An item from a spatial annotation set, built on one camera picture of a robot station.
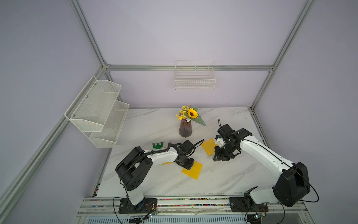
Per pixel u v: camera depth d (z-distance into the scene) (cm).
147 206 73
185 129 108
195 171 86
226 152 68
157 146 95
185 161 75
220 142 77
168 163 92
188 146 72
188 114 82
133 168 48
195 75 94
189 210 73
